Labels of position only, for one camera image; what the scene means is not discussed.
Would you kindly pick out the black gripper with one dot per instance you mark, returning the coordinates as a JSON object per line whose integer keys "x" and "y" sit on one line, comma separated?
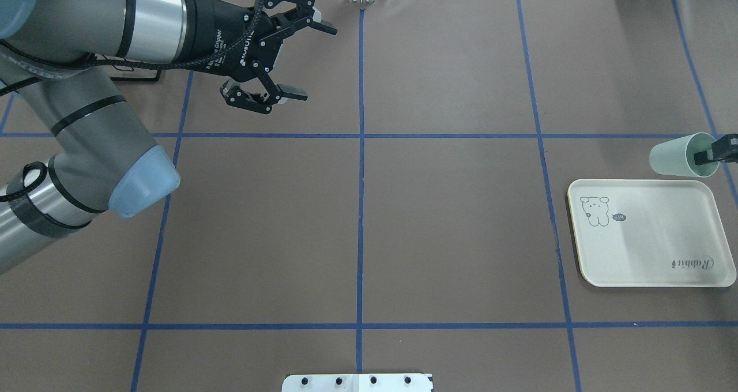
{"x": 222, "y": 30}

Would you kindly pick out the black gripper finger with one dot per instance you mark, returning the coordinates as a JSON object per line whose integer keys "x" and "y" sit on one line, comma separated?
{"x": 723, "y": 150}

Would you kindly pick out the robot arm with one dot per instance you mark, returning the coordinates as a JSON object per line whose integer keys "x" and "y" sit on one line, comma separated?
{"x": 54, "y": 54}

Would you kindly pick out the white metal base plate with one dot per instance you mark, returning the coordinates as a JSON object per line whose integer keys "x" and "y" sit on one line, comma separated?
{"x": 359, "y": 382}

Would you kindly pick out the black wire cup rack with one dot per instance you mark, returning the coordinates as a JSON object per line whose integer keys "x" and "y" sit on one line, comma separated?
{"x": 126, "y": 73}

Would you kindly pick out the light green plastic cup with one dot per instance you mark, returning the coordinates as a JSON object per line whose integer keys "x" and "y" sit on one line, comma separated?
{"x": 676, "y": 157}

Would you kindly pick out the cream rabbit print tray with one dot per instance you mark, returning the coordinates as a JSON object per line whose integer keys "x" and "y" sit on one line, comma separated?
{"x": 649, "y": 234}

